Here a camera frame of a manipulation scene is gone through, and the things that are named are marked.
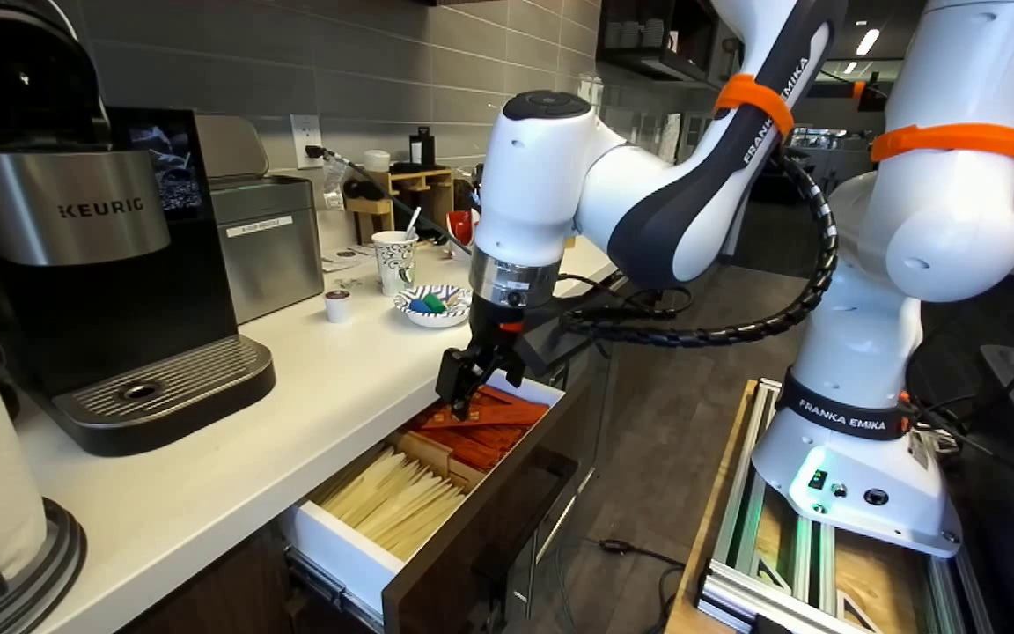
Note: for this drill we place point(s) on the drawer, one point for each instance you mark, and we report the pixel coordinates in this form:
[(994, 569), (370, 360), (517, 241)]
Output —
[(497, 552)]

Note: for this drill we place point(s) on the black cylinder jar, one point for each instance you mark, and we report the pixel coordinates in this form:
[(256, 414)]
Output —
[(423, 148)]

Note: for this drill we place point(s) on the orange packets in drawer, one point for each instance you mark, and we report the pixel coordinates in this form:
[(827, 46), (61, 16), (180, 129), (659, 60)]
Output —
[(492, 428)]

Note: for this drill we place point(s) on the wooden organizer rack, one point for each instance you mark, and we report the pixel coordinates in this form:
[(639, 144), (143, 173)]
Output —
[(383, 202)]

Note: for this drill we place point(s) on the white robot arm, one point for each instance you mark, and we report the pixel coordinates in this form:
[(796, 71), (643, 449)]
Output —
[(927, 225)]

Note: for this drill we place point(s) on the steel pod container box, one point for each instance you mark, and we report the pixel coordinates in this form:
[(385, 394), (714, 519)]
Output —
[(264, 220)]

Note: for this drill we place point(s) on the blue cylinder pod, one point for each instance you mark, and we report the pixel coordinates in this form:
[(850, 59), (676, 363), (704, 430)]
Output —
[(427, 306)]

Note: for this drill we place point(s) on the white wall outlet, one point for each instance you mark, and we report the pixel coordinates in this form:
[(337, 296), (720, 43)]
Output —
[(309, 138)]

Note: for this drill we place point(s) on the patterned paper cup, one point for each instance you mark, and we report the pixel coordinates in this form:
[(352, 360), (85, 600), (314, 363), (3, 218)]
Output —
[(393, 258)]

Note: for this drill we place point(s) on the aluminium frame cart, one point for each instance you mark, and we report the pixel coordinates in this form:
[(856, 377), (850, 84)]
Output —
[(761, 569)]

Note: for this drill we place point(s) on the red and white mug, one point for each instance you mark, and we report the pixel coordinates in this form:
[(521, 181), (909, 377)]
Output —
[(464, 228)]

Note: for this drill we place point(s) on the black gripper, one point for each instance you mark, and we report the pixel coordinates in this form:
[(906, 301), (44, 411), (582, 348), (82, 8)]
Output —
[(497, 343)]

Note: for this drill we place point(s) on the blue patterned paper plate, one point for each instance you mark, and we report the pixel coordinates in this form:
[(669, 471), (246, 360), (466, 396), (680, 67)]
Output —
[(456, 309)]

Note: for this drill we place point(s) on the wooden stir sticks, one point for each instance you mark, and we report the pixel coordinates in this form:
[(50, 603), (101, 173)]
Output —
[(404, 495)]

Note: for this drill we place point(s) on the small creamer cup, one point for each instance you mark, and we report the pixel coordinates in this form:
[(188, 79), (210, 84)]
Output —
[(337, 306)]

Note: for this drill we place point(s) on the black Keurig coffee maker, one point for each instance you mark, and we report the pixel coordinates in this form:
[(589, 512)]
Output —
[(114, 296)]

